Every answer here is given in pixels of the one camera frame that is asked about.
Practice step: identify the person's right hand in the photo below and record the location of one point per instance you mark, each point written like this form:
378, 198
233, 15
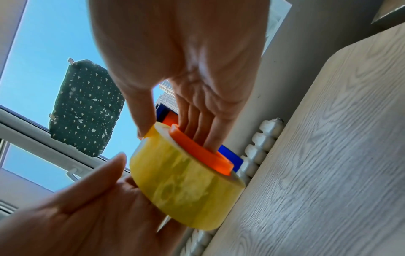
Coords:
177, 50

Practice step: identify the person's left hand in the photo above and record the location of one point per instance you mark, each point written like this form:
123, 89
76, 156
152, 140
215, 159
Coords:
79, 225

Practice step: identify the orange plastic tape core holder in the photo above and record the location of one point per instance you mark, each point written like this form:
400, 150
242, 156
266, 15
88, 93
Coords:
197, 150

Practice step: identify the yellow packing tape roll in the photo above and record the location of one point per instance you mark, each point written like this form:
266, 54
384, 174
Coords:
177, 190

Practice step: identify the tall building outside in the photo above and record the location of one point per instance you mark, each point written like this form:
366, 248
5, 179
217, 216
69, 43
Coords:
167, 97

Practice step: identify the dark green patterned cushion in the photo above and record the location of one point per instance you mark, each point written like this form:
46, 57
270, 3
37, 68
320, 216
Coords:
85, 107

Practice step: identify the white radiator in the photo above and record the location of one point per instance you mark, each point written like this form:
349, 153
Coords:
258, 145

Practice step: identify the white window frame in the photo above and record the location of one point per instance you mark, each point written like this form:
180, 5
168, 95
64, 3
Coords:
38, 140

